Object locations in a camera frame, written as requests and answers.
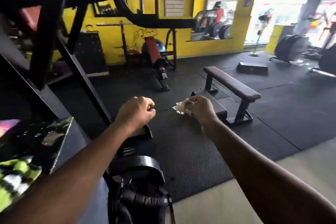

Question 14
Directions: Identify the white cleaning wipe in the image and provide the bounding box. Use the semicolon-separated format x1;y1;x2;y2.
172;98;195;116

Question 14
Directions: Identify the yellow wooden plyo box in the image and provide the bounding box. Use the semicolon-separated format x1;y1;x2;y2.
0;116;110;224

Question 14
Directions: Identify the blue exercise ball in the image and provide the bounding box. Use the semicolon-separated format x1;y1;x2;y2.
141;38;166;59

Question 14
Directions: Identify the person's left hand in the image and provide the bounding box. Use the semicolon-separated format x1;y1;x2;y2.
114;96;157;137

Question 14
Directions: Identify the maroon bench pad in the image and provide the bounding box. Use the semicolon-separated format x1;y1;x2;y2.
144;36;162;64

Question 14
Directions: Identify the black curved ab bench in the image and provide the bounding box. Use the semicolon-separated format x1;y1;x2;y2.
309;42;336;77
270;34;309;64

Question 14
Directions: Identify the dark framed yellow window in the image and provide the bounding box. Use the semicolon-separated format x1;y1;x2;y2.
93;0;156;18

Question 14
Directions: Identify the yellow standing banner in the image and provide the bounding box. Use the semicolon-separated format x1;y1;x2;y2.
265;24;285;54

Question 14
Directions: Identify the black steel rack frame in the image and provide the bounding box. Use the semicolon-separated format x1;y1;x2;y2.
0;0;153;139

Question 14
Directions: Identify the dark grey cabinet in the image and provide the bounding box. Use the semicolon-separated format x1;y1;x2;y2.
75;31;110;77

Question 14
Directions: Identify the chrome barbell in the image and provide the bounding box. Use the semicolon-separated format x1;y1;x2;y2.
96;22;137;26

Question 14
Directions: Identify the black orange bench press rack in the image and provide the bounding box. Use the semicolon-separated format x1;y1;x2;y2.
96;20;178;71

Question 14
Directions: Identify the black elliptical trainer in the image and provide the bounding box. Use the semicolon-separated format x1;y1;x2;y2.
307;8;336;51

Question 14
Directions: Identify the brown aerobic step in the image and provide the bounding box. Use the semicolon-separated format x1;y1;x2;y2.
236;62;269;76

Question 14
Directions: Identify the person's right hand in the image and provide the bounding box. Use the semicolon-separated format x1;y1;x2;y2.
187;95;220;132

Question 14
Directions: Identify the red machine pad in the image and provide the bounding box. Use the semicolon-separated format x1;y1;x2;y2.
20;6;42;32

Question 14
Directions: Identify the maroon exercise ball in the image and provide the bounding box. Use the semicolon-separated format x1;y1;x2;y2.
127;49;143;65

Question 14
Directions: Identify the person's left forearm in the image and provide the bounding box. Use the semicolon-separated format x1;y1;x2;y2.
0;121;132;224

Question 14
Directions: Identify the person's right forearm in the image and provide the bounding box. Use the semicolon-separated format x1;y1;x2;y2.
203;120;336;224

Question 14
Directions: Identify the frameless wall mirror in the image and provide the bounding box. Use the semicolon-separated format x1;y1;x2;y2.
190;0;239;42

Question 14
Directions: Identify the black flat bench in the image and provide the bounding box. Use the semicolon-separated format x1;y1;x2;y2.
191;66;262;127

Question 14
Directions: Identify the black backpack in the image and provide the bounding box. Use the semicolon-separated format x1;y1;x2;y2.
105;155;176;224

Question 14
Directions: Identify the green black striped towel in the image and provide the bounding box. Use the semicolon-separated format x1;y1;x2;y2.
0;155;42;214

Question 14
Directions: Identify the black curved handle chrome end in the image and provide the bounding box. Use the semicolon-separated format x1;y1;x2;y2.
113;0;197;29

